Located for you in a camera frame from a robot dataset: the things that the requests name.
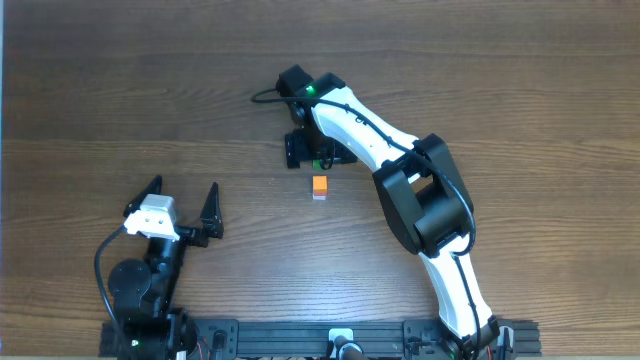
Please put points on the mounting rail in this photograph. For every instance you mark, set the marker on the mounting rail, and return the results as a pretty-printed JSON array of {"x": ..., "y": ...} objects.
[{"x": 290, "y": 340}]

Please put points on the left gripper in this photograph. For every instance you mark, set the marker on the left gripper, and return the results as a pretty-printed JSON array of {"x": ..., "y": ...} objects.
[{"x": 192, "y": 236}]

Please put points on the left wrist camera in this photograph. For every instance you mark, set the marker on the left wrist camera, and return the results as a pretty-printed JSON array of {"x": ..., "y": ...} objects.
[{"x": 152, "y": 217}]

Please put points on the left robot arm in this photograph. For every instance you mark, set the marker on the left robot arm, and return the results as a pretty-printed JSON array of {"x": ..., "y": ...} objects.
[{"x": 145, "y": 285}]

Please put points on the white cube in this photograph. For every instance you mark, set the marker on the white cube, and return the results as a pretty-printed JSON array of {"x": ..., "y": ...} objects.
[{"x": 319, "y": 197}]

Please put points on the orange cube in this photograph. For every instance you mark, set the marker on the orange cube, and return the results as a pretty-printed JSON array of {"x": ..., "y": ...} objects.
[{"x": 320, "y": 183}]

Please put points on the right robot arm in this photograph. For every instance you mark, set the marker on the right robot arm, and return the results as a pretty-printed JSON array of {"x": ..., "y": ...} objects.
[{"x": 425, "y": 210}]

